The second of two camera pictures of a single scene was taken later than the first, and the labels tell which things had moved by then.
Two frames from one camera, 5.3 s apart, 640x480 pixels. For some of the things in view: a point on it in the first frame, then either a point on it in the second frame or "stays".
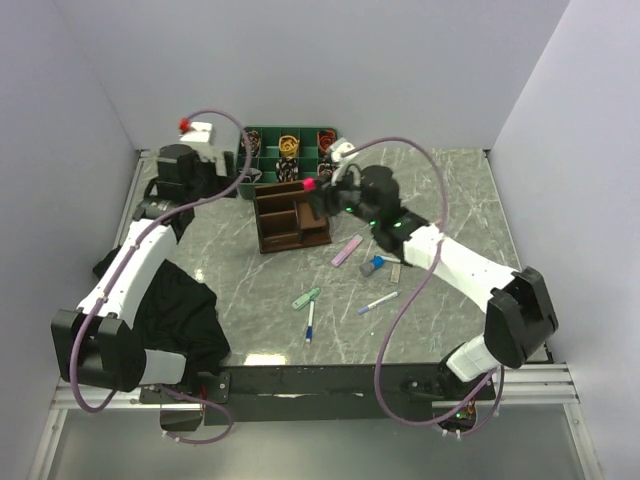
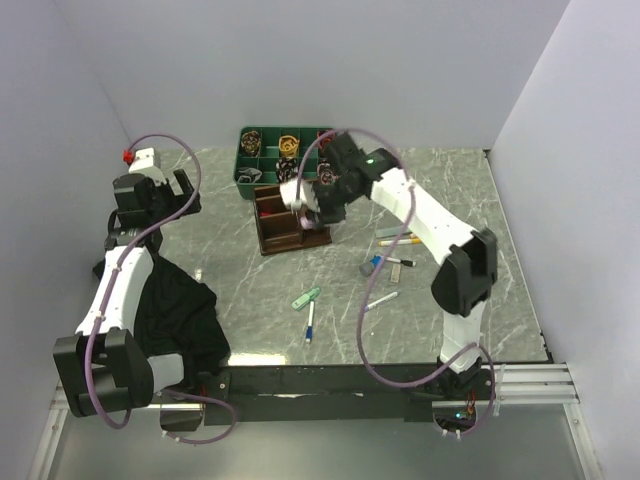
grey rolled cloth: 253,173 stays
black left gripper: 218,183 → 180,200
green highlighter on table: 306,298 stays
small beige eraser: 395,275 stays
